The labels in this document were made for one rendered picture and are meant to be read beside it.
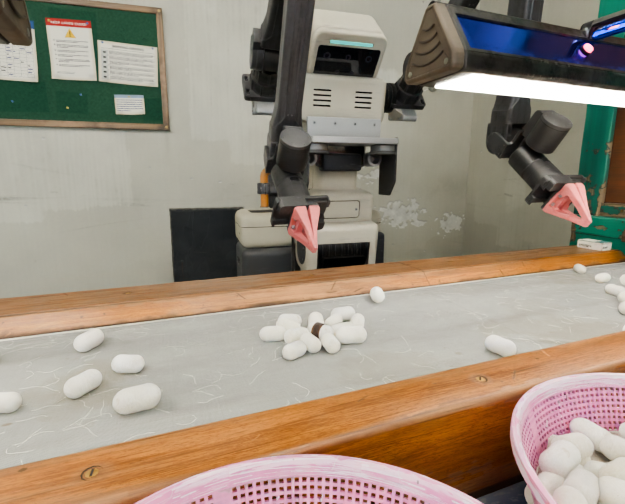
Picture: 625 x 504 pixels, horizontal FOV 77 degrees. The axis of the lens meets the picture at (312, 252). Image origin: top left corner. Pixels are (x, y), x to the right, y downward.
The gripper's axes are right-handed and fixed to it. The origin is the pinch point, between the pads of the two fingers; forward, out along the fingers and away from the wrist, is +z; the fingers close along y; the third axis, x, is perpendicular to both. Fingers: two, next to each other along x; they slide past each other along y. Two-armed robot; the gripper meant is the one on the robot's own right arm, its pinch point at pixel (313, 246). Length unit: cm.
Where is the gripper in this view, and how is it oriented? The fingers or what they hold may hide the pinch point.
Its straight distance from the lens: 67.2
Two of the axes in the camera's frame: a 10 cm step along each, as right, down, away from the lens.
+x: -2.3, 6.3, 7.4
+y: 9.3, -0.8, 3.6
